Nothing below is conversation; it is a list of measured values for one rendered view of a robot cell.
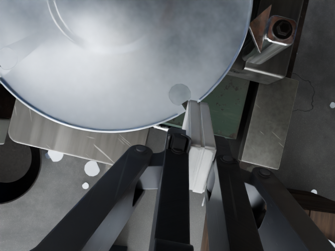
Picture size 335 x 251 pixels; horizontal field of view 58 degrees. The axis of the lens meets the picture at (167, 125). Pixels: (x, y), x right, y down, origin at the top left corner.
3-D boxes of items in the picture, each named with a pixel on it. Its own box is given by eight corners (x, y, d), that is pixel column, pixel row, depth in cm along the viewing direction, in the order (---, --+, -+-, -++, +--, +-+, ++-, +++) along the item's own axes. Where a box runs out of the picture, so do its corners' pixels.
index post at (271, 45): (262, 65, 39) (296, 45, 30) (240, 60, 39) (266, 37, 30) (267, 45, 39) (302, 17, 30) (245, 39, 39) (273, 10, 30)
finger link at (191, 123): (190, 192, 17) (177, 189, 17) (189, 136, 23) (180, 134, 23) (203, 146, 16) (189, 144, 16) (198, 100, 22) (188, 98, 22)
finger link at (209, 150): (203, 146, 16) (217, 149, 16) (198, 100, 22) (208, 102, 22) (190, 192, 17) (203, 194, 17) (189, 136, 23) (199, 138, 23)
